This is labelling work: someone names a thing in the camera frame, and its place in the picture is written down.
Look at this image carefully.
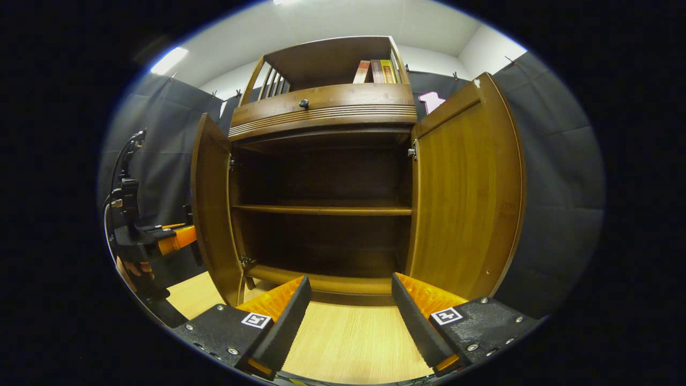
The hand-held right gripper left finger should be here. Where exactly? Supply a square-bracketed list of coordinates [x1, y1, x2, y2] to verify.
[170, 276, 312, 381]

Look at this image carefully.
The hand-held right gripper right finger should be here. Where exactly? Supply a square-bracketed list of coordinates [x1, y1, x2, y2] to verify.
[390, 272, 542, 378]

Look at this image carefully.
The wooden shoe cabinet door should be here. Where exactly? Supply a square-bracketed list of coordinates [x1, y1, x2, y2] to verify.
[406, 72, 527, 301]
[190, 113, 247, 307]

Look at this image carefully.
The wooden cabinet shelf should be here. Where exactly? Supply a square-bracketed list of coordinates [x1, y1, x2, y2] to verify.
[232, 204, 413, 216]

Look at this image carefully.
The wooden cabinet drawer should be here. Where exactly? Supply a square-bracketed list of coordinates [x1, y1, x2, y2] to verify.
[232, 83, 416, 129]

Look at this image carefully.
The ceiling light strip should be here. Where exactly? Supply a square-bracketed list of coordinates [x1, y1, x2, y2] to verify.
[150, 47, 189, 76]

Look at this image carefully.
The black backdrop cloth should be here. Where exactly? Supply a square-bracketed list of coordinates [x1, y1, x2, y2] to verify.
[99, 51, 606, 320]

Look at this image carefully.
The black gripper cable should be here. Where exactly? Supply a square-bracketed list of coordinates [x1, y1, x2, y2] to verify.
[105, 129, 148, 258]

